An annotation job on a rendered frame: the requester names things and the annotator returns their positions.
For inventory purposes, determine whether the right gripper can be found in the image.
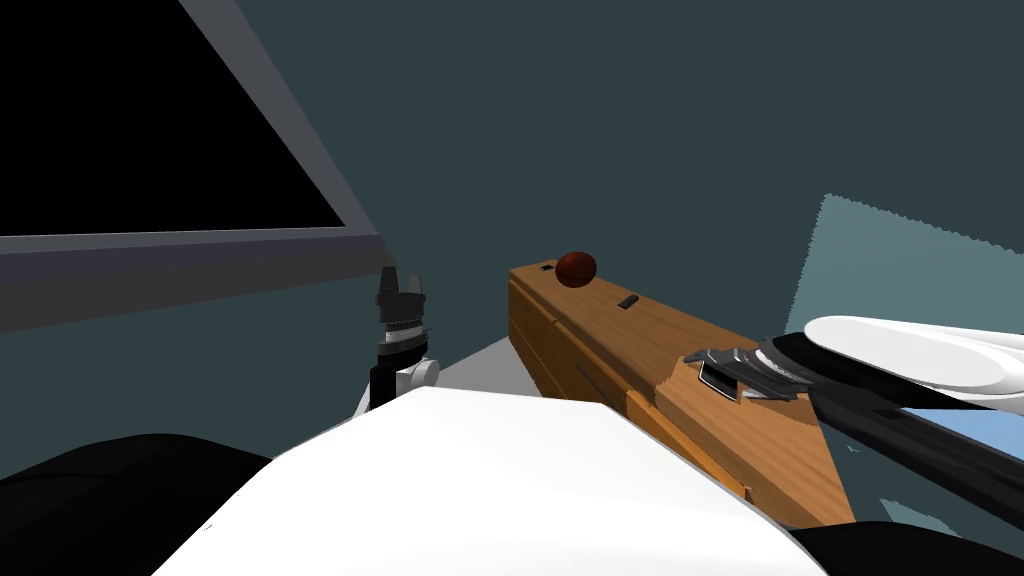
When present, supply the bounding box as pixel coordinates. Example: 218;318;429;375
681;347;792;402

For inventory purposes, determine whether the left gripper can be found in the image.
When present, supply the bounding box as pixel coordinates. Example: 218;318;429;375
376;265;428;331

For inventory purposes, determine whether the dark brown ball door knob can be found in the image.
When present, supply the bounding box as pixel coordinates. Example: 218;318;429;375
553;251;599;290

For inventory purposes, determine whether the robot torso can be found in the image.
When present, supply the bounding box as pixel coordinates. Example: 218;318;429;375
151;385;830;576

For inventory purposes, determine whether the black window with grey frame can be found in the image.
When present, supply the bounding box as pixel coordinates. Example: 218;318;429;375
0;0;395;335

